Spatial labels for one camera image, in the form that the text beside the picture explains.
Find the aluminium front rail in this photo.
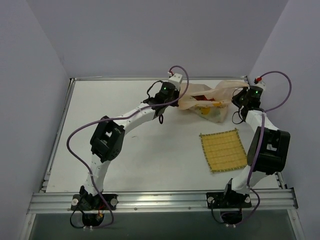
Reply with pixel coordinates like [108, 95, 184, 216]
[27, 189, 298, 214]

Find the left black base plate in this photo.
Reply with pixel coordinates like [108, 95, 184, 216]
[70, 193, 118, 211]

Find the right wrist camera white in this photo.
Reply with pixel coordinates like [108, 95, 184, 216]
[253, 76, 267, 91]

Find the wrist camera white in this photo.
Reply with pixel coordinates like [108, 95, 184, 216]
[168, 72, 183, 91]
[253, 76, 267, 91]

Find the yellow woven bamboo mat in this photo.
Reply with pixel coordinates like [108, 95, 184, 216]
[199, 128, 247, 173]

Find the red fake fruit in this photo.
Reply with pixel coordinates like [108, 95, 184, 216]
[193, 95, 215, 102]

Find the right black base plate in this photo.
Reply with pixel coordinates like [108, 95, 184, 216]
[206, 191, 252, 209]

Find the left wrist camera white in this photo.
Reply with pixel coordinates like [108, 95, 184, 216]
[168, 72, 183, 91]

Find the translucent plastic bag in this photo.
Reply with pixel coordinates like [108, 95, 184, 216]
[178, 80, 249, 123]

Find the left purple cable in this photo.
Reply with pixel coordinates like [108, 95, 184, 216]
[66, 65, 190, 229]

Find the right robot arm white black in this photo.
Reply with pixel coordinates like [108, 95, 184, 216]
[222, 86, 291, 207]

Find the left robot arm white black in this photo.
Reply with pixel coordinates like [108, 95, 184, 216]
[79, 77, 182, 210]

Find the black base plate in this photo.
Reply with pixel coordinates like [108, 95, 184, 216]
[70, 193, 118, 211]
[206, 191, 252, 209]

